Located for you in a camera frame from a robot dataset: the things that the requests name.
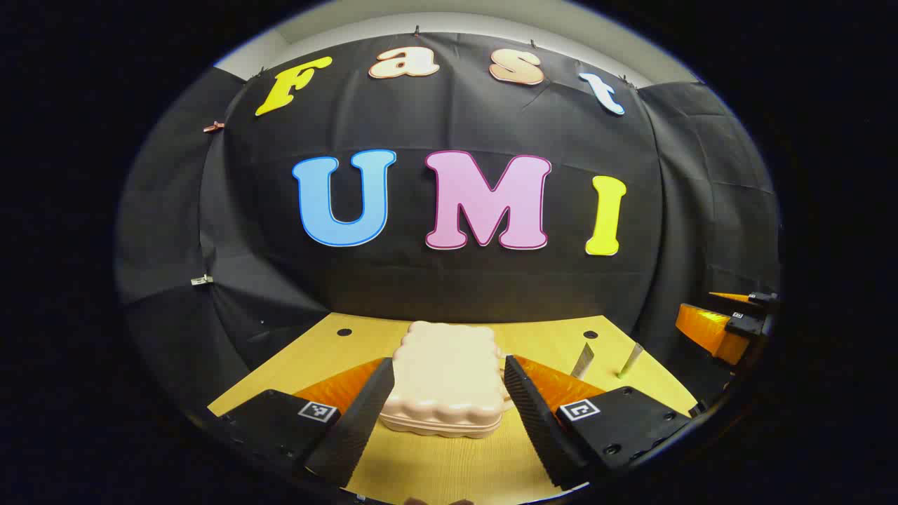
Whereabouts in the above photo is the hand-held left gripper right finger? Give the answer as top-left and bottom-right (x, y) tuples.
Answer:
(504, 354), (695, 492)

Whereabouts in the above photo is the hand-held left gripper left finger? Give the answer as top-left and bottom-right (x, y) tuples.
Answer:
(210, 356), (396, 490)

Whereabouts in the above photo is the silver skin care tube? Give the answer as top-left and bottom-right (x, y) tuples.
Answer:
(570, 343), (596, 380)

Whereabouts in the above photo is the white green skin care tube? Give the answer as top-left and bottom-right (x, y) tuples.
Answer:
(617, 343), (645, 379)

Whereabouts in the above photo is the pale pink scalloped suitcase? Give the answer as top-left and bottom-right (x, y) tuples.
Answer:
(379, 321), (514, 440)

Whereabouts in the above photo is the black backdrop cloth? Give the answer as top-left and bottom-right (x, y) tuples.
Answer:
(116, 32), (781, 415)

